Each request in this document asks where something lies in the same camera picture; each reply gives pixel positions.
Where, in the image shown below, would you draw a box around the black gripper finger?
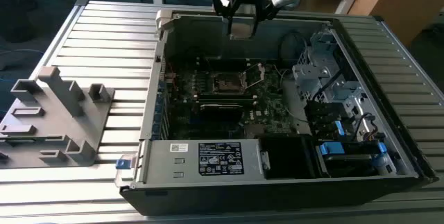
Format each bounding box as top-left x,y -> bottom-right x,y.
209,0 -> 244,37
251,0 -> 279,38

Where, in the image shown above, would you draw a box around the silver CPU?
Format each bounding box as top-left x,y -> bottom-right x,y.
229,17 -> 256,40

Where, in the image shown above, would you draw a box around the metal socket cover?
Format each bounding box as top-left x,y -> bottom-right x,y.
243,62 -> 268,90

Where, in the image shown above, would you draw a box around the CPU socket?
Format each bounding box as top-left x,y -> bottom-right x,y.
211,71 -> 249,96

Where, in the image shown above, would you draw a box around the silver metal drive cage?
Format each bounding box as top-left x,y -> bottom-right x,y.
291,30 -> 371,121

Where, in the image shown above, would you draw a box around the green motherboard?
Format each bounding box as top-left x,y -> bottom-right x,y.
163,56 -> 313,141

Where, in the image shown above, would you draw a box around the wooden cabinet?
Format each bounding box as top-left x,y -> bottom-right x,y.
348,0 -> 444,48

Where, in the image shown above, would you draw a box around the graphics card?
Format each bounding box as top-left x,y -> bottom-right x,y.
199,103 -> 244,128

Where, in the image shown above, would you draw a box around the black disk bay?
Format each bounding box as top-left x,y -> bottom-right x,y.
304,101 -> 353,141

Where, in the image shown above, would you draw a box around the chipset heatsink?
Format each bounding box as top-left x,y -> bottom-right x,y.
244,123 -> 267,139

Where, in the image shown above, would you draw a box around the blue drive tab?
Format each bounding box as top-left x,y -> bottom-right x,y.
333,120 -> 348,137

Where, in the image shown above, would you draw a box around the blue disk carrier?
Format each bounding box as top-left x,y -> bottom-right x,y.
317,141 -> 388,179

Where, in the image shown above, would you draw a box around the grey parts rack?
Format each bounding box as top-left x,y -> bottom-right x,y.
0,65 -> 116,169

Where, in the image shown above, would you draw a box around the grey power supply unit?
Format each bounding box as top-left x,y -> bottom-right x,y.
136,138 -> 268,185

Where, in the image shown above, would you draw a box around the blue case latch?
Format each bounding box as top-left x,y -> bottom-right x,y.
116,157 -> 135,170

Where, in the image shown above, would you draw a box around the black PC case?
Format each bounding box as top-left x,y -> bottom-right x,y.
113,9 -> 440,217

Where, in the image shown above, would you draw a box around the black looped cable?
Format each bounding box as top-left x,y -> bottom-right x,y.
279,30 -> 311,62

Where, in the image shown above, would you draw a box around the grey case handle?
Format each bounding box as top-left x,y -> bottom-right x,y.
155,9 -> 173,39

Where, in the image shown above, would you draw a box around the multicolour power wires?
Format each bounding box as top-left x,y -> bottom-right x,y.
359,112 -> 381,143

